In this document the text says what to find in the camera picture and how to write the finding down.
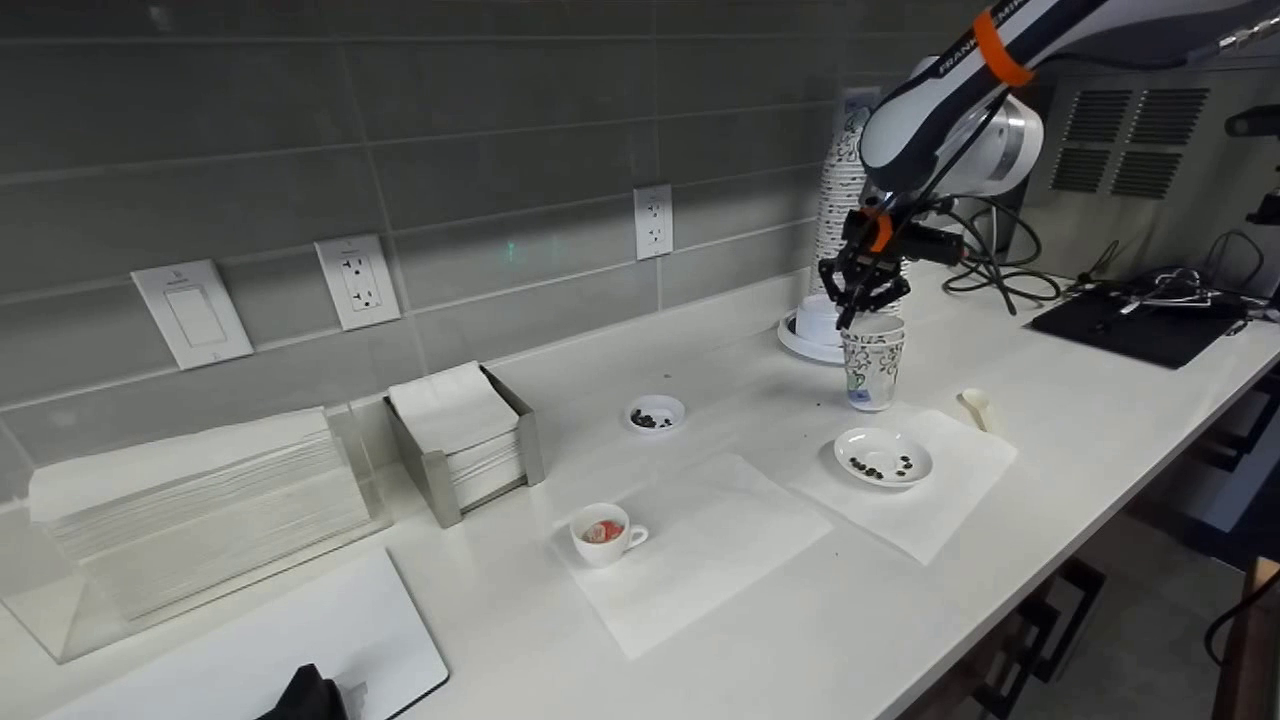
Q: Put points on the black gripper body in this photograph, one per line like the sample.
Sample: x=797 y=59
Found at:
x=881 y=240

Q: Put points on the clear plastic cup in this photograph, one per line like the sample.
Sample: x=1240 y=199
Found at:
x=873 y=375

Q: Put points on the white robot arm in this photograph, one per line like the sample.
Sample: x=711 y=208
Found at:
x=962 y=134

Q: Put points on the stack of white cup lids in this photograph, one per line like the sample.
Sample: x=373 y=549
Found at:
x=812 y=316

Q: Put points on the white round cup dispenser base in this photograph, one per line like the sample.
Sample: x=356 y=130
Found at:
x=803 y=351

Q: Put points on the stack of patterned paper cups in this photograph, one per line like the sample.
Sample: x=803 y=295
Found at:
x=840 y=173

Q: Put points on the white espresso cup red contents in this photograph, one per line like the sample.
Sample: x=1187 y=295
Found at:
x=602 y=544

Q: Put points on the cream plastic spoon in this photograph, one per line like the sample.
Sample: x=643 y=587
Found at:
x=975 y=407

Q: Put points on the white saucer with coffee beans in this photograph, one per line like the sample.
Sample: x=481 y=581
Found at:
x=881 y=446

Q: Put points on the white paper napkin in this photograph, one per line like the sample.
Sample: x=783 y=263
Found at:
x=955 y=485
x=721 y=544

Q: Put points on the small white dish with beans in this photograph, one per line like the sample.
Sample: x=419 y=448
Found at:
x=671 y=407

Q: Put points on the black flat mat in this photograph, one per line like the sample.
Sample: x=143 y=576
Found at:
x=1135 y=326

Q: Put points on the grey grid panel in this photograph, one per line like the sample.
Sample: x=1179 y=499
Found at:
x=1126 y=140

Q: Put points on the metal napkin holder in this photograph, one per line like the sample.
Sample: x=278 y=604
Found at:
x=530 y=443

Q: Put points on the stack of white napkins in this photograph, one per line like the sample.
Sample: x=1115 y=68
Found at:
x=452 y=407

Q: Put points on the white double power outlet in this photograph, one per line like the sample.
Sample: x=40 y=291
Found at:
x=356 y=280

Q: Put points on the black cloth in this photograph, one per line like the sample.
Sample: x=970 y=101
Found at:
x=309 y=698

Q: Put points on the white flat board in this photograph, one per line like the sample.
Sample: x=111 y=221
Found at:
x=264 y=640

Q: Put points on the clear acrylic box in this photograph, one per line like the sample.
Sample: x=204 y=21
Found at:
x=201 y=534

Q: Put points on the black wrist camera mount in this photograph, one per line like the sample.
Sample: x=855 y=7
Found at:
x=935 y=240

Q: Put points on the small white wall outlet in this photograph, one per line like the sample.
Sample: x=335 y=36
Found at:
x=653 y=221

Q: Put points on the black stool frame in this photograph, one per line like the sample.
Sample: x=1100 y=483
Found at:
x=1055 y=615

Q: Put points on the white light switch plate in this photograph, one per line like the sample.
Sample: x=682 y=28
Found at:
x=193 y=314

